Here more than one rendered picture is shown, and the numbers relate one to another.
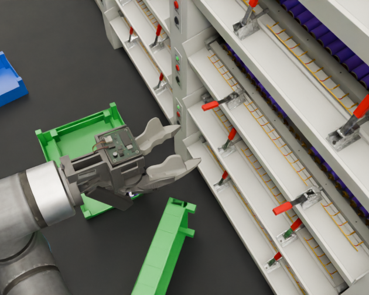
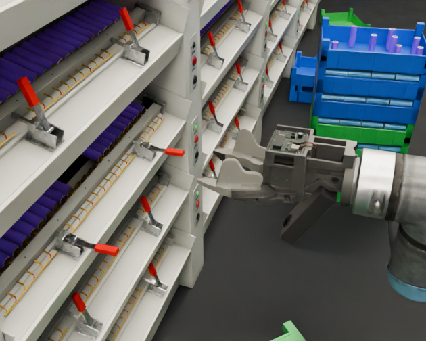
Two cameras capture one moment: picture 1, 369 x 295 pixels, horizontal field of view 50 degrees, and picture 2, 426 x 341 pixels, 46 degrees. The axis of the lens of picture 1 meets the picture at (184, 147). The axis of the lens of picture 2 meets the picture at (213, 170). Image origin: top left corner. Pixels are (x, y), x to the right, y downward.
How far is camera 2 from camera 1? 0.92 m
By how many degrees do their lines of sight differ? 81
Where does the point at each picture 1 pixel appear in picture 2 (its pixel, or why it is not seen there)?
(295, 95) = (111, 88)
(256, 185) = (116, 275)
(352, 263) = (172, 122)
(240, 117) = (91, 234)
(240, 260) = not seen: outside the picture
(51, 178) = (370, 151)
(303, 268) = (168, 209)
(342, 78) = (88, 51)
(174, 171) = (247, 151)
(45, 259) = not seen: hidden behind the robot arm
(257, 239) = (140, 314)
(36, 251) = not seen: hidden behind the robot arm
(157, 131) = (226, 178)
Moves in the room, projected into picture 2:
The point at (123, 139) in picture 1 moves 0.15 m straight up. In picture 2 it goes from (281, 140) to (291, 30)
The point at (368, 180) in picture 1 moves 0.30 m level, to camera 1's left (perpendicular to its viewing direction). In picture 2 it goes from (158, 47) to (291, 104)
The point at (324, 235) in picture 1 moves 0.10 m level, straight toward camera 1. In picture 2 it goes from (166, 139) to (215, 138)
